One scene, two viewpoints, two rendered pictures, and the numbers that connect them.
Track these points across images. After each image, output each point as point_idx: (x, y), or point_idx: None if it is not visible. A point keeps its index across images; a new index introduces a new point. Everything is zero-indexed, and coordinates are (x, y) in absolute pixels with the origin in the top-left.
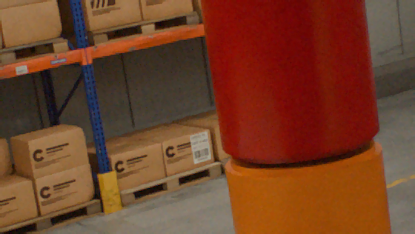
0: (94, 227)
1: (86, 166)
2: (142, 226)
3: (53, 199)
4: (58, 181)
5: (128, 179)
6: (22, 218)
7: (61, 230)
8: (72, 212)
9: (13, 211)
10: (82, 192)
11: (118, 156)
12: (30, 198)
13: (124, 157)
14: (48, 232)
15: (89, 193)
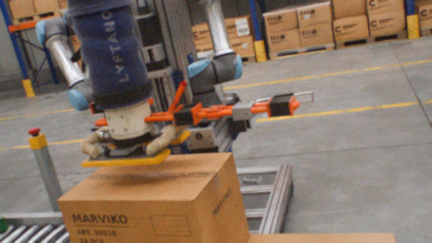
0: (393, 44)
1: (401, 11)
2: (414, 46)
3: (378, 28)
4: (382, 17)
5: (428, 21)
6: (359, 36)
7: (377, 44)
8: (395, 37)
9: (354, 32)
10: (397, 25)
11: (423, 7)
12: (364, 25)
13: (428, 7)
14: (371, 44)
15: (401, 26)
